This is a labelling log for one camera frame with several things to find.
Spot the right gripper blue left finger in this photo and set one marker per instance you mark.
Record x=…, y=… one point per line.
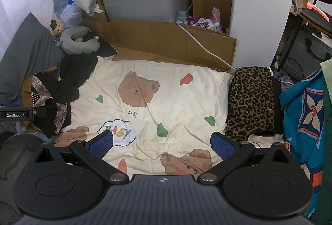
x=91, y=153

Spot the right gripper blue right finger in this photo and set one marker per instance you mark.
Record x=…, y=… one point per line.
x=233, y=155

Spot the black shorts with bear print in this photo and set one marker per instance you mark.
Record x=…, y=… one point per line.
x=40, y=90

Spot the leopard print cushion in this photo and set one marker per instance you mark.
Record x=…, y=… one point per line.
x=253, y=104

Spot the cream bear print blanket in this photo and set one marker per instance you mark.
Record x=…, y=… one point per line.
x=160, y=116

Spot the black garment pile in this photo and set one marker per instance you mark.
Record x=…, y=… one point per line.
x=75, y=70

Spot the teal patterned cloth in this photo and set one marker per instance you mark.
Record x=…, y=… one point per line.
x=304, y=129

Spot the grey neck pillow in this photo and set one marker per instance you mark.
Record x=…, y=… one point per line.
x=71, y=41

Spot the small plush doll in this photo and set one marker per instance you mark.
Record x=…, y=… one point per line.
x=57, y=27

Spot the brown cardboard sheet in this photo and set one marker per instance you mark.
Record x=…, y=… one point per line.
x=167, y=42

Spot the purple snack bag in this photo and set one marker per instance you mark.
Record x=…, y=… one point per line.
x=212, y=23

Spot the teal cup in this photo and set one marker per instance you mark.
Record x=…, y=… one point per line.
x=182, y=16

